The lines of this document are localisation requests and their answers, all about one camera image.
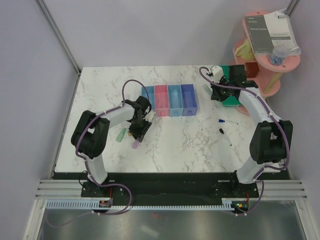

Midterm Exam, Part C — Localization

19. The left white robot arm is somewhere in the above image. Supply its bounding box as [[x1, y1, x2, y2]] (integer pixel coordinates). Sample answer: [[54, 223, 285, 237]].
[[71, 96, 152, 198]]

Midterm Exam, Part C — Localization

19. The aluminium rail frame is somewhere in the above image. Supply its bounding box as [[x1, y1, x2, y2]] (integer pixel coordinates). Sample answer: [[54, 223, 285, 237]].
[[24, 173, 318, 240]]

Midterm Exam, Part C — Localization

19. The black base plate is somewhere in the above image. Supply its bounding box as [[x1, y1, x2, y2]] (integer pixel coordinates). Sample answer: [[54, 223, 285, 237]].
[[51, 171, 261, 207]]

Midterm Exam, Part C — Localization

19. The clear jar of clips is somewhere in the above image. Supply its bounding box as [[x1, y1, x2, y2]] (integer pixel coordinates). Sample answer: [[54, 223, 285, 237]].
[[268, 45, 290, 66]]

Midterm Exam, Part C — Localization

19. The spiral notebook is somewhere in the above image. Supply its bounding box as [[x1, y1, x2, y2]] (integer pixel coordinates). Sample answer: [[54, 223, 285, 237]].
[[263, 8, 301, 56]]

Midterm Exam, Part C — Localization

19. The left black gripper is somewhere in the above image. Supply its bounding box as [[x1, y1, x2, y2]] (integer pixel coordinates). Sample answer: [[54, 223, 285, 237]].
[[129, 116, 152, 143]]

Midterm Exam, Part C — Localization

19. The setup guide booklet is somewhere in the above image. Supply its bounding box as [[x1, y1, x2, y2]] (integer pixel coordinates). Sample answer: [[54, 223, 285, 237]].
[[244, 13, 277, 54]]

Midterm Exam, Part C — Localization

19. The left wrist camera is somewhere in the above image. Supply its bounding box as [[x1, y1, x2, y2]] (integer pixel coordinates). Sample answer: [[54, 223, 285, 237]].
[[145, 110, 156, 122]]

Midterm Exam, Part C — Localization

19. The pink highlighter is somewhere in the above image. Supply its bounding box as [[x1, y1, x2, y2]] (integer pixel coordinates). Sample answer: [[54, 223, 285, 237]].
[[132, 139, 140, 149]]

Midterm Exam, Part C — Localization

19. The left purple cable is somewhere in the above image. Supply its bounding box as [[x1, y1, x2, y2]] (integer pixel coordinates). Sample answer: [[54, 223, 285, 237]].
[[46, 79, 143, 228]]

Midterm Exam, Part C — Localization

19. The pink bin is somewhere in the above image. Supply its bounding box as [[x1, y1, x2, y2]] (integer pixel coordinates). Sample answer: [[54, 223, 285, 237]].
[[154, 85, 170, 117]]

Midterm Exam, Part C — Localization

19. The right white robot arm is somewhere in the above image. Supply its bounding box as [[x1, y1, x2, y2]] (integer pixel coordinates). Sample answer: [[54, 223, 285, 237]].
[[207, 64, 293, 197]]

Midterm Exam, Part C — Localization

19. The purple bin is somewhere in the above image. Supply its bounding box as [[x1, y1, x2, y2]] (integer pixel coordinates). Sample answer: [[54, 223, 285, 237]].
[[180, 84, 198, 117]]

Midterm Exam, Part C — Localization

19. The brown box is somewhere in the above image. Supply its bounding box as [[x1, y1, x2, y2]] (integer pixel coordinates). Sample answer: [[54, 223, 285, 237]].
[[244, 62, 260, 79]]

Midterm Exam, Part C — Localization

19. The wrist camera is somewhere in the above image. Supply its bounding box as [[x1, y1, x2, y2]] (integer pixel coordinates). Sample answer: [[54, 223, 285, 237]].
[[210, 65, 224, 83], [145, 110, 156, 122]]

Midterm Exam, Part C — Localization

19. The light blue bin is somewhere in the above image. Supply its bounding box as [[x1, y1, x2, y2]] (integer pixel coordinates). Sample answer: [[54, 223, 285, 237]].
[[141, 86, 156, 110]]

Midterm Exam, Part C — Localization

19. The green highlighter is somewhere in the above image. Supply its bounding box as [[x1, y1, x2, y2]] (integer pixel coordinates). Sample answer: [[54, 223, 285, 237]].
[[202, 84, 213, 96], [116, 128, 127, 143]]

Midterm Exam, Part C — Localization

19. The medium blue bin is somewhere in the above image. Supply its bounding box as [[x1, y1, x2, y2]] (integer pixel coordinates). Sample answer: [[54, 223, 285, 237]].
[[168, 85, 184, 117]]

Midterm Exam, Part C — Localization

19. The green cutting mat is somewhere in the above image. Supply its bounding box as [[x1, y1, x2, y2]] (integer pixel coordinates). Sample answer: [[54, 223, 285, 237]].
[[219, 65, 241, 107]]

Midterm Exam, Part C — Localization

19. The pink tiered shelf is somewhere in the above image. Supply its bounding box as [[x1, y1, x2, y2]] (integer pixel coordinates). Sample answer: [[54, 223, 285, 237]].
[[232, 11, 301, 99]]

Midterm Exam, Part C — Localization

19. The blue cap marker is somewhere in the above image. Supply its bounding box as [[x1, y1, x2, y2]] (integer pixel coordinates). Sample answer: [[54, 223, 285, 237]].
[[218, 119, 239, 125]]

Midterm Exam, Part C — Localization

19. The black cap marker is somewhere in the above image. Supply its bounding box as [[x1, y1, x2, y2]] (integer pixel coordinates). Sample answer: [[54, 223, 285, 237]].
[[219, 128, 232, 146]]

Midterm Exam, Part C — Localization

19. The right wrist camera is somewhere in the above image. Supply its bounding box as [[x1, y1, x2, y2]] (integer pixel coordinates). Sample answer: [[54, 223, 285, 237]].
[[210, 65, 224, 83]]

